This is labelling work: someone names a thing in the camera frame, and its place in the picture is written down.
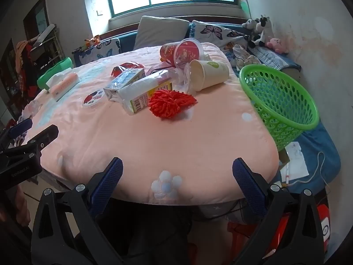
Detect large butterfly pillow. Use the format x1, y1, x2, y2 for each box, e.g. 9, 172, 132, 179
190, 20, 250, 61

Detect beige paper cup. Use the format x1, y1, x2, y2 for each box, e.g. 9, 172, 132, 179
189, 59, 230, 92

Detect orange chenille mop head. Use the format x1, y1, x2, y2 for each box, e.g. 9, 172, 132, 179
148, 89, 197, 120

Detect small butterfly pillow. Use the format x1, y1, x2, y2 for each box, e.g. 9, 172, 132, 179
73, 38, 122, 67

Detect red white container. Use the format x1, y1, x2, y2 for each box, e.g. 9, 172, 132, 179
317, 204, 331, 254

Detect red printed cup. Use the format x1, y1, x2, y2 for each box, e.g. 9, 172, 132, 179
159, 38, 206, 69

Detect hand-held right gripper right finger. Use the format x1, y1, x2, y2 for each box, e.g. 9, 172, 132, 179
232, 157, 324, 265

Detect yellow box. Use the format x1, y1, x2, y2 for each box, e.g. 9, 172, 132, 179
128, 80, 175, 114

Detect blue sofa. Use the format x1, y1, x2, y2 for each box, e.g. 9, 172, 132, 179
72, 21, 341, 194

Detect crumpled patterned clothing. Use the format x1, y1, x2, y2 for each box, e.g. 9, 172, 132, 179
233, 44, 267, 69

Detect white cable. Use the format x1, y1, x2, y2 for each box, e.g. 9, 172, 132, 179
289, 151, 331, 185

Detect clear plastic wrapper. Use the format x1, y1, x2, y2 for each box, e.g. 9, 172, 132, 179
118, 74, 177, 111

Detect white paper sheet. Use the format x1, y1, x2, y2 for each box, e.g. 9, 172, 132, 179
284, 141, 309, 180

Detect green plastic basket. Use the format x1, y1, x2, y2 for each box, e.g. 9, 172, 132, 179
239, 64, 320, 152

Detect blue white milk carton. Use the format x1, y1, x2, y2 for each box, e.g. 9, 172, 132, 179
103, 68, 146, 101

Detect red plastic stool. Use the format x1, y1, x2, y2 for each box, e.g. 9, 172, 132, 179
227, 204, 290, 254

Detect hanging clothes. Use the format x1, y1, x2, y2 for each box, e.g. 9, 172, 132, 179
15, 40, 39, 97

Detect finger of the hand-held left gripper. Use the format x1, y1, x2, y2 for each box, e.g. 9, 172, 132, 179
0, 124, 59, 162
0, 118, 34, 147

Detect round red white lid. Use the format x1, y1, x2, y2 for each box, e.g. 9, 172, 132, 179
83, 90, 105, 107

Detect grey pillow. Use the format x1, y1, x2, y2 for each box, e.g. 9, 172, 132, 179
133, 16, 190, 51

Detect metal shelf rack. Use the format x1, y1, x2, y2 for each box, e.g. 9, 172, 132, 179
28, 23, 65, 69

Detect clear plastic cup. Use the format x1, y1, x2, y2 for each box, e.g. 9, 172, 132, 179
154, 63, 194, 92

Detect patterned armrest cover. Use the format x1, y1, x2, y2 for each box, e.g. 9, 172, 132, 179
248, 45, 302, 71

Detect black white cow plush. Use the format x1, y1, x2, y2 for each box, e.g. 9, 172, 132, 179
250, 15, 273, 48

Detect pink plush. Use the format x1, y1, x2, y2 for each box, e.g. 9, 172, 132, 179
265, 37, 289, 54

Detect red snack bag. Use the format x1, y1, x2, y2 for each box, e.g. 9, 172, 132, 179
111, 62, 146, 77

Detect green plastic basin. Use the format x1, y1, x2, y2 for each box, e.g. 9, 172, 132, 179
37, 57, 73, 90

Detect pink tissue pack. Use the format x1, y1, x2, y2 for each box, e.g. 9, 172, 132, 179
45, 71, 80, 101

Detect dark door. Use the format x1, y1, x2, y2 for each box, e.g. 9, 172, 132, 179
23, 0, 50, 36

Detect orange fox plush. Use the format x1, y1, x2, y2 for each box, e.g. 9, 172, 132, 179
84, 34, 101, 46

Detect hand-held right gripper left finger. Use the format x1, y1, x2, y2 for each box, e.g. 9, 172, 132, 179
31, 157, 124, 265

